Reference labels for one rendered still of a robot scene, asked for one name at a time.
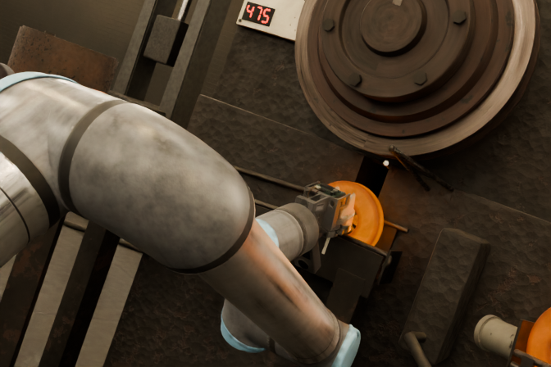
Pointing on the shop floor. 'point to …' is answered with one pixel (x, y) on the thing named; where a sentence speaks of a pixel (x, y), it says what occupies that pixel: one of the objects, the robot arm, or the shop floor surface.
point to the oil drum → (61, 59)
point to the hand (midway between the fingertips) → (347, 210)
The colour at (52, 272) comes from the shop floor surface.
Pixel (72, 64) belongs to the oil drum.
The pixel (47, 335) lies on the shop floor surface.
